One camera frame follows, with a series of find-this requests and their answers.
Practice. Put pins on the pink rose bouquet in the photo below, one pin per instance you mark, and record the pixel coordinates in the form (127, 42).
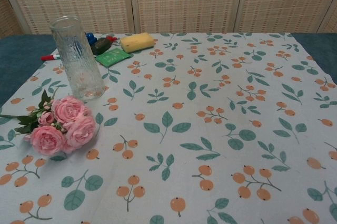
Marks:
(65, 108)

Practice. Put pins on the transparent glass vase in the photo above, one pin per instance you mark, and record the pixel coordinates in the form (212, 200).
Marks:
(79, 76)

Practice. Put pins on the fruit leaf print tablecloth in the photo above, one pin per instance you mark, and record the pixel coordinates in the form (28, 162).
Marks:
(184, 103)

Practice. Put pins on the yellow sponge block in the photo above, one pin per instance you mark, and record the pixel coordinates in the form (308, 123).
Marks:
(137, 41)

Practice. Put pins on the green flat packet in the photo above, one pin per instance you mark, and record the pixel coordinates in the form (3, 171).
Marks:
(111, 56)

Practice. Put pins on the small red object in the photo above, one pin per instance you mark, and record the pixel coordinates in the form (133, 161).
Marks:
(113, 39)

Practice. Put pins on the dark green small bottle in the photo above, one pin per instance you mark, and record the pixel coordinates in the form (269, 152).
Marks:
(101, 45)

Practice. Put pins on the blue capped small bottle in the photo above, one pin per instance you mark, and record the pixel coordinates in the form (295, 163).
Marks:
(90, 36)

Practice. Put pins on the red green marker pen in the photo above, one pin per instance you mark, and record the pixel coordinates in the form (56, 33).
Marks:
(48, 57)

